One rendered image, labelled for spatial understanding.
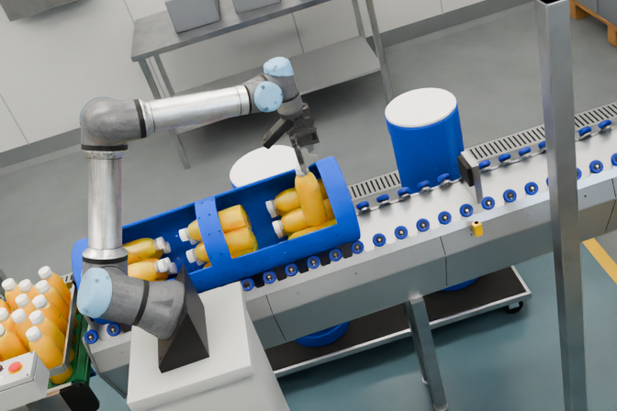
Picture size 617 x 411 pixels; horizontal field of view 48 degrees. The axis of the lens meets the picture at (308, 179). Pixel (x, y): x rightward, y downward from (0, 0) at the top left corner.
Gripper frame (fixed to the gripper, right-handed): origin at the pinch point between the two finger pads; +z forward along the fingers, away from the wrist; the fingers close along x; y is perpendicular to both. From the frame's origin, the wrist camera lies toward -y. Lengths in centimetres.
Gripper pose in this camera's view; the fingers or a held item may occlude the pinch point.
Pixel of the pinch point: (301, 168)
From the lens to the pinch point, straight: 209.5
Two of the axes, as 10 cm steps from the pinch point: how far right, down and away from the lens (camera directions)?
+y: 9.5, -3.2, 0.2
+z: 2.5, 8.0, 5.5
